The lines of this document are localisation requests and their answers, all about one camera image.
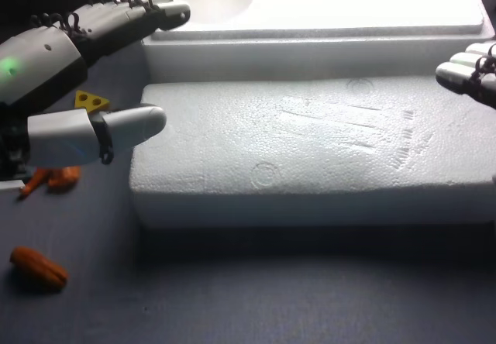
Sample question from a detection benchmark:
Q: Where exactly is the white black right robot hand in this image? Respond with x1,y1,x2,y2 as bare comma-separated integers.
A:
435,41,496,109

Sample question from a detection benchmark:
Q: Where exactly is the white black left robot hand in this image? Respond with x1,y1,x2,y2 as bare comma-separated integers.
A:
0,0,191,178

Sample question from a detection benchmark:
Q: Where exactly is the white foam lid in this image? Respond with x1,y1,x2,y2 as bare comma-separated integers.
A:
129,73,496,231

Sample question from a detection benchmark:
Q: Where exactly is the white foam three-cavity tray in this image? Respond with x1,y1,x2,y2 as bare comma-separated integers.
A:
141,0,495,85

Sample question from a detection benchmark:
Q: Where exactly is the yellow triangular toy block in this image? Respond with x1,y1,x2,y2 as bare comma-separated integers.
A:
74,89,110,113

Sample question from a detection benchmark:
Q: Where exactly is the orange toy food piece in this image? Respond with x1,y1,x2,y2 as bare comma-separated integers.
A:
19,164,82,200

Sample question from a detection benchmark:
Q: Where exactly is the brown toy bread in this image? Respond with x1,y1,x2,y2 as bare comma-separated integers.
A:
9,246,70,293

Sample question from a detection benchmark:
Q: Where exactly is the grey table cloth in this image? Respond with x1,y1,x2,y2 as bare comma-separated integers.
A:
0,41,496,344

